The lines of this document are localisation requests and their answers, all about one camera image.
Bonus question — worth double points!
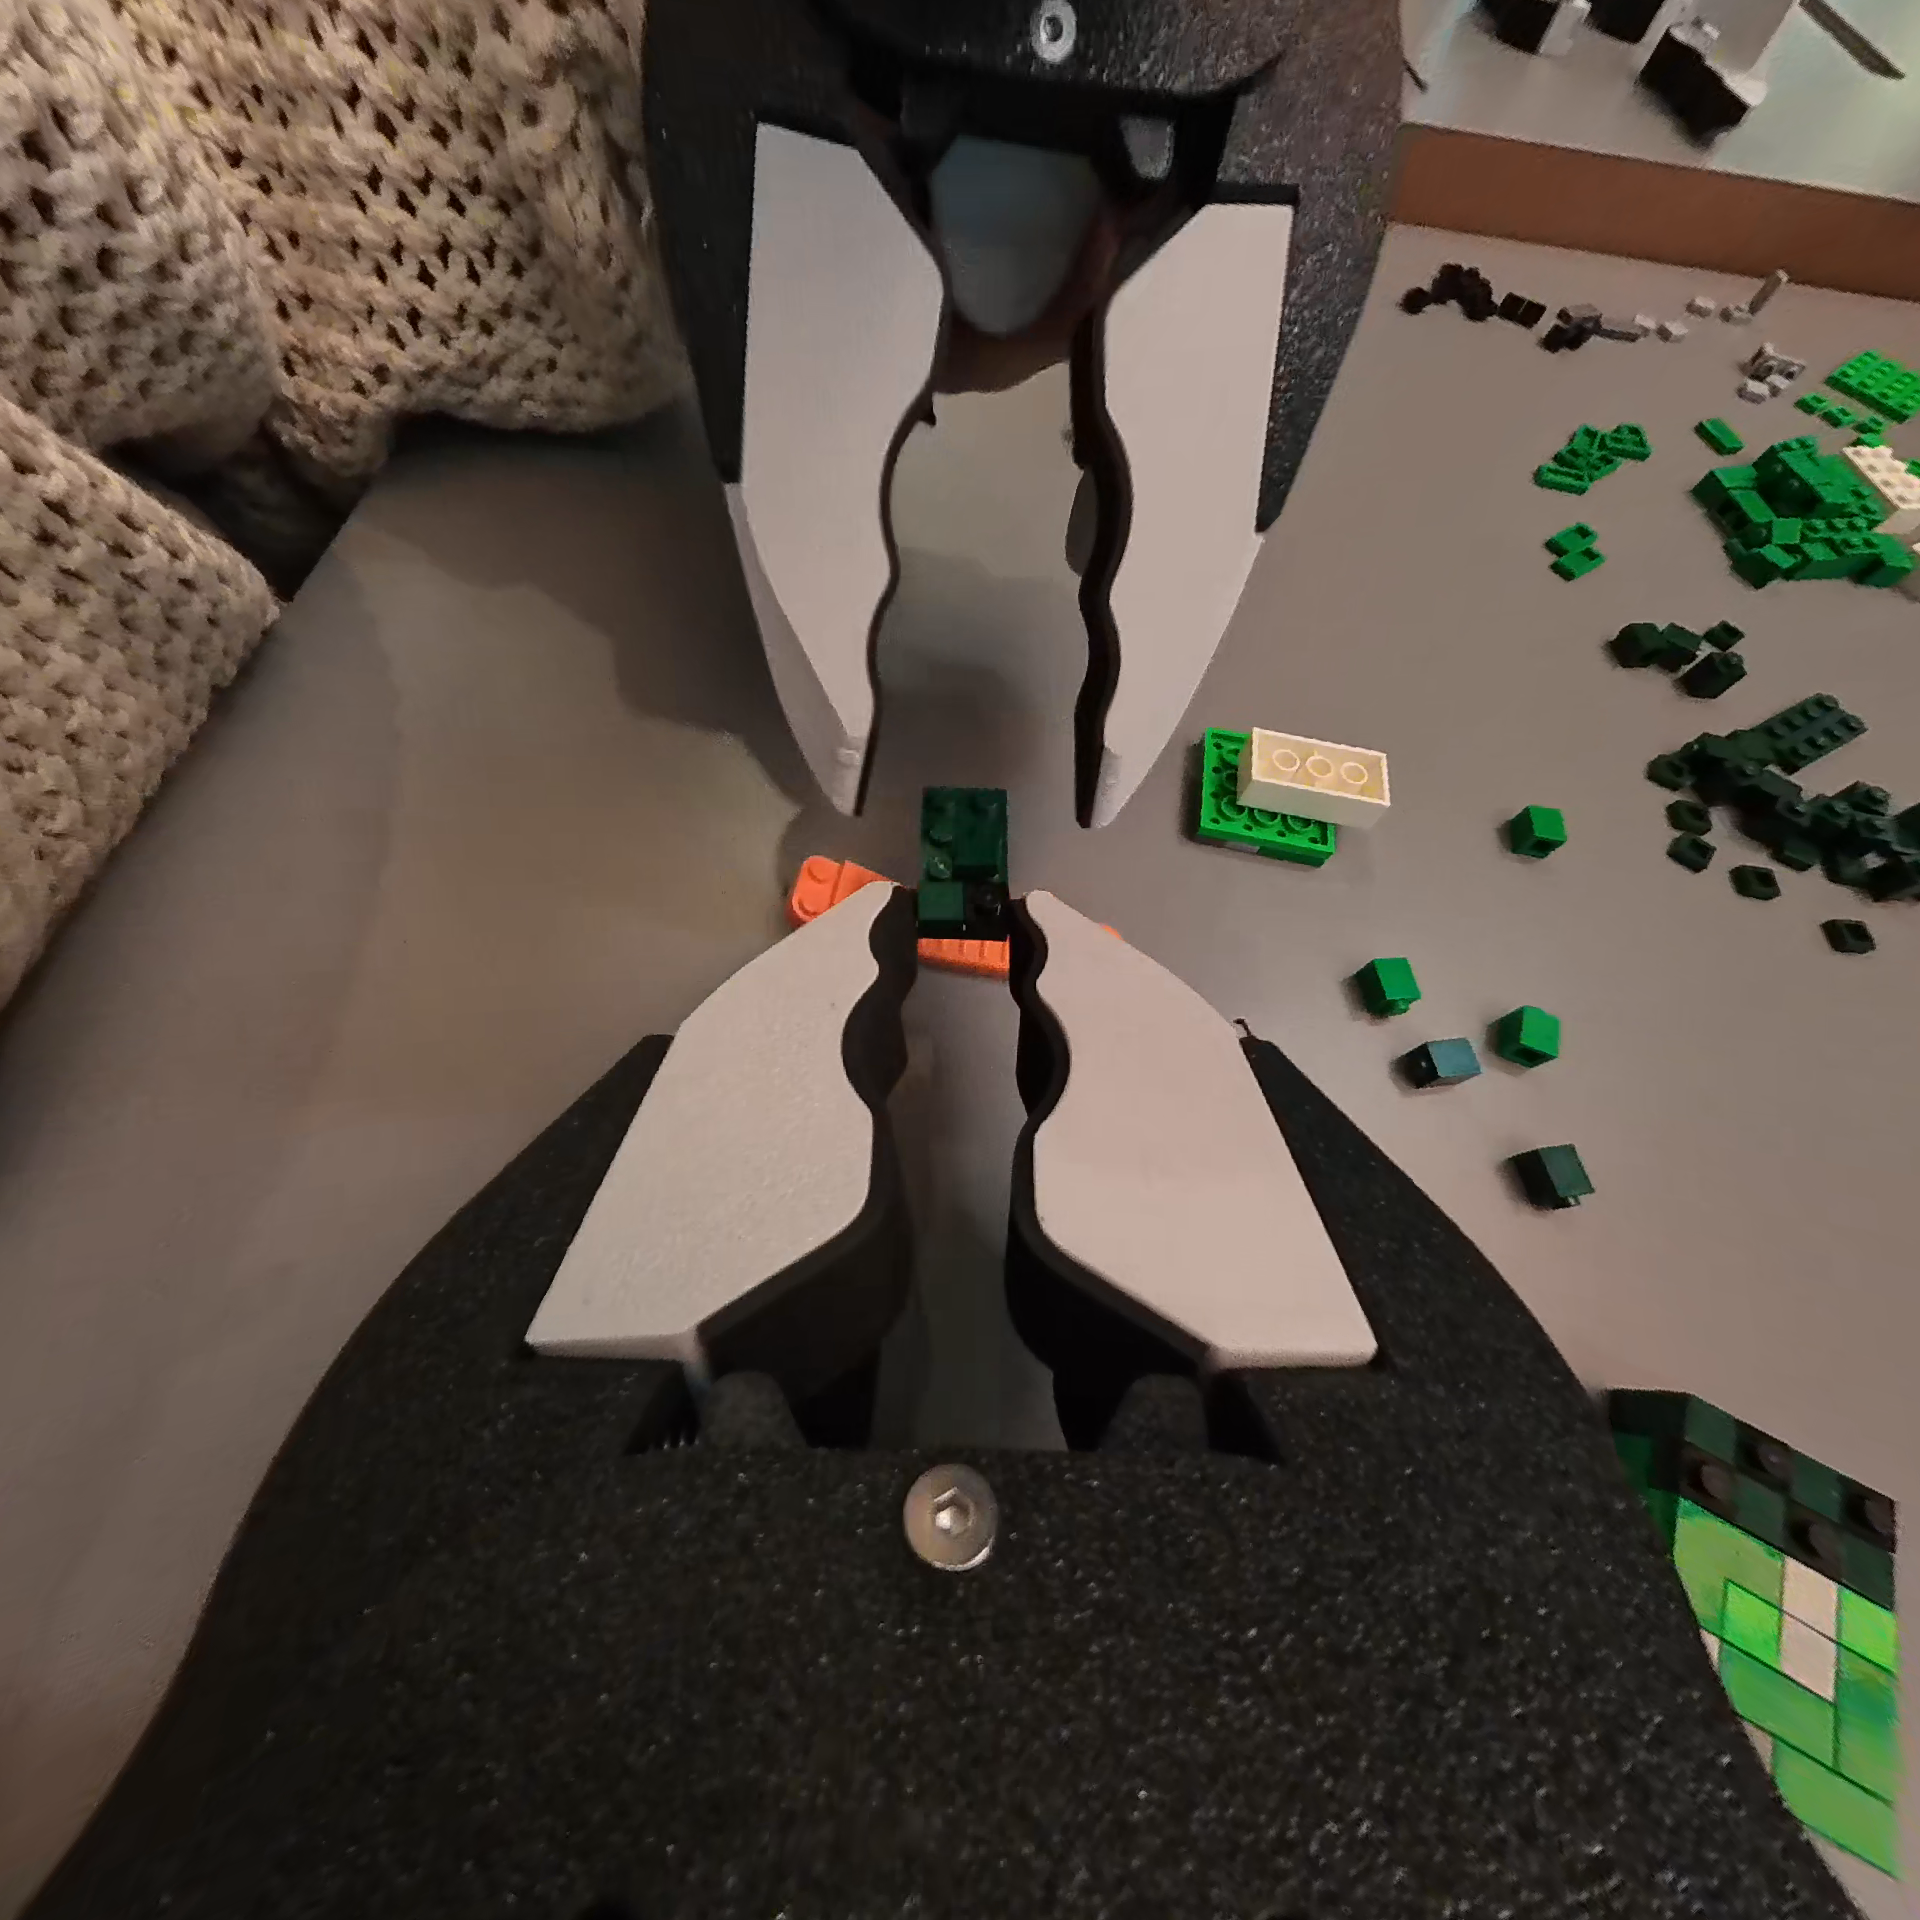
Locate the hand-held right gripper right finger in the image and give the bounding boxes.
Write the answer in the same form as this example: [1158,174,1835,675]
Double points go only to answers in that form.
[1006,889,1386,1384]

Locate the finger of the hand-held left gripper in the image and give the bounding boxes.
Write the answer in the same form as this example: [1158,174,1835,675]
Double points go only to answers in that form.
[735,122,960,813]
[1069,187,1296,838]

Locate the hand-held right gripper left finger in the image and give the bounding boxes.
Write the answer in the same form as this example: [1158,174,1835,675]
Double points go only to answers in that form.
[524,897,904,1375]

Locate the dark green lego brick stack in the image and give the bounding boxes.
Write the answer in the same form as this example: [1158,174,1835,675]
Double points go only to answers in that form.
[912,785,1023,935]

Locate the person's left forearm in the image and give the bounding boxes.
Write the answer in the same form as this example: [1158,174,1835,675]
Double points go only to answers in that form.
[92,0,696,497]

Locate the small black lego pieces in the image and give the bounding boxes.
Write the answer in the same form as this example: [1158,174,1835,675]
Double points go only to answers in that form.
[1400,264,1551,337]

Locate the green lego base, tan brick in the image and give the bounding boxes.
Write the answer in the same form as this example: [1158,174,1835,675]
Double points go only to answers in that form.
[1188,720,1406,866]

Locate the small grey lego pieces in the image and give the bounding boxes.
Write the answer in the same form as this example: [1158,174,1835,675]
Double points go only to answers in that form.
[1544,269,1808,399]

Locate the pile of bright green lego pieces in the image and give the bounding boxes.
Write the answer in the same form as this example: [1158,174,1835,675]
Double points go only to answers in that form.
[1532,344,1920,593]

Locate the scattered dark green lego pieces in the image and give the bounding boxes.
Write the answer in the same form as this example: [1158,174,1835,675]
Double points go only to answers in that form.
[1607,614,1920,961]

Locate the green pixel lego cube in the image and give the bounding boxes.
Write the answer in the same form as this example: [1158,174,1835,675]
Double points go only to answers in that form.
[1603,1384,1920,1883]

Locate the orange brick separator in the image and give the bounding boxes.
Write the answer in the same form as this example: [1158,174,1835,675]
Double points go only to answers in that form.
[784,854,1134,983]

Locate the cream knit sweater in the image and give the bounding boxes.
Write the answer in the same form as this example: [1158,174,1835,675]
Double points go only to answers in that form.
[0,0,288,1009]

